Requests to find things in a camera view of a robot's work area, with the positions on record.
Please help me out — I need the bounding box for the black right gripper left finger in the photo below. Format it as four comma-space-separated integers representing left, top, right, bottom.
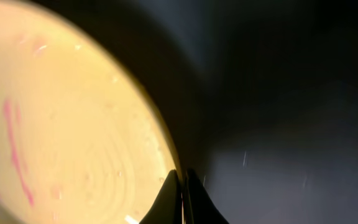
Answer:
139, 170, 182, 224

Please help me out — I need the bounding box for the yellow plate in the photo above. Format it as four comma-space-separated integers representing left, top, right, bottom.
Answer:
0, 1, 177, 223

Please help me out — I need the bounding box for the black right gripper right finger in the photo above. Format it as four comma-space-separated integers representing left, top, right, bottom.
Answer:
185, 169, 228, 224

